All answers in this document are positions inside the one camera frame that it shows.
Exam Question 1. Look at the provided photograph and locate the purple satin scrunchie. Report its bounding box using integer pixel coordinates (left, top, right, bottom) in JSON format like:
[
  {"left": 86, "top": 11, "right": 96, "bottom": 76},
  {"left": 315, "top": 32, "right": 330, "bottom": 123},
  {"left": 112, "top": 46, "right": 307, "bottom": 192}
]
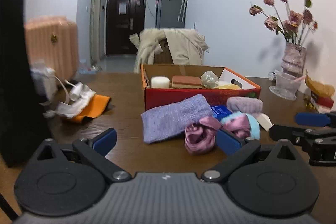
[{"left": 184, "top": 113, "right": 251, "bottom": 155}]

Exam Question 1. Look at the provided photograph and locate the beige jacket on chair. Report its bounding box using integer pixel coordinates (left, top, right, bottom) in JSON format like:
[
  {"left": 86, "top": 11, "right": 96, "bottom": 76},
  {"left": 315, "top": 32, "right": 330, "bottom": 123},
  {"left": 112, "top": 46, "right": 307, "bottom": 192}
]
[{"left": 129, "top": 28, "right": 209, "bottom": 73}]

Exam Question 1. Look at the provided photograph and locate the dried pink rose bouquet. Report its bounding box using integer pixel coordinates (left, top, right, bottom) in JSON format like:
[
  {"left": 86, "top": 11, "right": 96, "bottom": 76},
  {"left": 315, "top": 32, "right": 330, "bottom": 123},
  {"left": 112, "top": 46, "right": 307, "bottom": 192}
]
[{"left": 249, "top": 0, "right": 318, "bottom": 47}]

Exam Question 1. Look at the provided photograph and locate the clear glass bowl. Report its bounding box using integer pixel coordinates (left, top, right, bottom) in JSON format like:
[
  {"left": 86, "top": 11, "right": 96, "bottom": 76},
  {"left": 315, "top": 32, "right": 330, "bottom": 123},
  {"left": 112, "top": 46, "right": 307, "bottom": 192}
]
[{"left": 269, "top": 72, "right": 301, "bottom": 101}]

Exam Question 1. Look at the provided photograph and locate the light blue fluffy plush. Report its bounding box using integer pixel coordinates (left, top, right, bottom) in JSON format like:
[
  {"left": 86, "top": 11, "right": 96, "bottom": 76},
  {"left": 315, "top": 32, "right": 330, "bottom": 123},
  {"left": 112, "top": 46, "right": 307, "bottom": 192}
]
[{"left": 220, "top": 112, "right": 261, "bottom": 140}]

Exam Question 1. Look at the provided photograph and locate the lavender knit cloth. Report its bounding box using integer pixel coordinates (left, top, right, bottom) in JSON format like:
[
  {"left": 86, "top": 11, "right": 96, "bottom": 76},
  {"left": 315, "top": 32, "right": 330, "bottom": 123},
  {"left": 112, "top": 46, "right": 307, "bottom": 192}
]
[{"left": 141, "top": 94, "right": 213, "bottom": 144}]

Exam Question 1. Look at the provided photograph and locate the red cardboard box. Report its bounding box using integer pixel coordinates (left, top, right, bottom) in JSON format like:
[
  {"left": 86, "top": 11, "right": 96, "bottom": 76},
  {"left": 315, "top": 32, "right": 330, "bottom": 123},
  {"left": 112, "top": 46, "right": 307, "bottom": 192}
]
[{"left": 141, "top": 64, "right": 261, "bottom": 110}]

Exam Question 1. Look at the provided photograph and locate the white yellow hamster plush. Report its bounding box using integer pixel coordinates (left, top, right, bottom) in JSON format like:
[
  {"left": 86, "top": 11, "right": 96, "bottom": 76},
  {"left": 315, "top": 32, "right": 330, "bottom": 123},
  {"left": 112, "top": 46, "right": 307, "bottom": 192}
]
[{"left": 215, "top": 81, "right": 241, "bottom": 90}]

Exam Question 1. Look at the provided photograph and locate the orange pouch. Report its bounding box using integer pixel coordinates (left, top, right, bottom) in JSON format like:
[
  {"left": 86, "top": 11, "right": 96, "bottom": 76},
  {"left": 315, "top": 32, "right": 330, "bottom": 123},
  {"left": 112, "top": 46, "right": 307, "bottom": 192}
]
[{"left": 68, "top": 94, "right": 111, "bottom": 123}]

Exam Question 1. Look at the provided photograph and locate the pink textured vase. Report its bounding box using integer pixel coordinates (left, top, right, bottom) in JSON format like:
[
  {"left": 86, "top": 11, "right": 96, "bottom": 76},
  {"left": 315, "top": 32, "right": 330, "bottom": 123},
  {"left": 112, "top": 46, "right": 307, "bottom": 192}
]
[{"left": 281, "top": 43, "right": 306, "bottom": 77}]

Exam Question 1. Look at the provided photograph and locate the blue tissue pack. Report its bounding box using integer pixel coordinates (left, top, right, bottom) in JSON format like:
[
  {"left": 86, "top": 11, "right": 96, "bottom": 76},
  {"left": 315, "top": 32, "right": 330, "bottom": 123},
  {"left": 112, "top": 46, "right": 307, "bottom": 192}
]
[{"left": 211, "top": 105, "right": 232, "bottom": 121}]

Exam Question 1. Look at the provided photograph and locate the grey refrigerator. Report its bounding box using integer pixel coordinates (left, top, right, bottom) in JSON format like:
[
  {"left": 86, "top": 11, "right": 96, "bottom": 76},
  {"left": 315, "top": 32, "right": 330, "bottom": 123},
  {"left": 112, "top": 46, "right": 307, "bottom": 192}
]
[{"left": 155, "top": 0, "right": 187, "bottom": 28}]

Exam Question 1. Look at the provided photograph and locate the red white cigarette box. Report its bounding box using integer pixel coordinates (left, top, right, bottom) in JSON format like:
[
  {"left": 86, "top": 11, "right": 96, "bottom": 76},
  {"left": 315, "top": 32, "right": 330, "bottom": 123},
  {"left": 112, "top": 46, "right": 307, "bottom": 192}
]
[{"left": 310, "top": 92, "right": 334, "bottom": 113}]

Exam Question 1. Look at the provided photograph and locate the white crumpled cloth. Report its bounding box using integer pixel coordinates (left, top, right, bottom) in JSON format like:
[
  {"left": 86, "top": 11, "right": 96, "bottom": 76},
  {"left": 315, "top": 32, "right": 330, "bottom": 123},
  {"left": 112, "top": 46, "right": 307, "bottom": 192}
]
[{"left": 43, "top": 81, "right": 96, "bottom": 119}]

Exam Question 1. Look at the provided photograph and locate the orange scrubbing sponge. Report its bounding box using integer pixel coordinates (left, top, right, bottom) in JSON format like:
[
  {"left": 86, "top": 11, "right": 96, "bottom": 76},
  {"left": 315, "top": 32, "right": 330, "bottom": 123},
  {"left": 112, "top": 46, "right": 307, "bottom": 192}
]
[{"left": 171, "top": 76, "right": 203, "bottom": 89}]

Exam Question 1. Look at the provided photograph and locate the dark entrance door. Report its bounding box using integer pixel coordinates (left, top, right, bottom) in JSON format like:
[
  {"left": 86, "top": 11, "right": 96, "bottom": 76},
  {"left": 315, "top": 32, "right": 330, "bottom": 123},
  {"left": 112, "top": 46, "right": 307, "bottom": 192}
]
[{"left": 105, "top": 0, "right": 146, "bottom": 56}]

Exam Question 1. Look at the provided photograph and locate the wooden chair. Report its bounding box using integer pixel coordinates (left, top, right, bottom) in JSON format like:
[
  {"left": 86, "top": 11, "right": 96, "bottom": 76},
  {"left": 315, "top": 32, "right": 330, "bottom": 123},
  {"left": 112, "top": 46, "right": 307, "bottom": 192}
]
[{"left": 153, "top": 39, "right": 174, "bottom": 65}]

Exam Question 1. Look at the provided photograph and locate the pink suitcase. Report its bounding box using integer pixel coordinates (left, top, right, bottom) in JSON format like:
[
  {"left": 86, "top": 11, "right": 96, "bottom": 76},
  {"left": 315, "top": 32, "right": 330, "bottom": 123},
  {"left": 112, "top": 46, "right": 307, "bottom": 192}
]
[{"left": 24, "top": 16, "right": 79, "bottom": 80}]

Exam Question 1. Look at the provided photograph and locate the lilac fluffy headband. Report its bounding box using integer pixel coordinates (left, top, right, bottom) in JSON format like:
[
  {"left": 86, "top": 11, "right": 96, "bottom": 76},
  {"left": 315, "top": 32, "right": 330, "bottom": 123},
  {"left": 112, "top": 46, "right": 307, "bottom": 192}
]
[{"left": 227, "top": 97, "right": 263, "bottom": 114}]

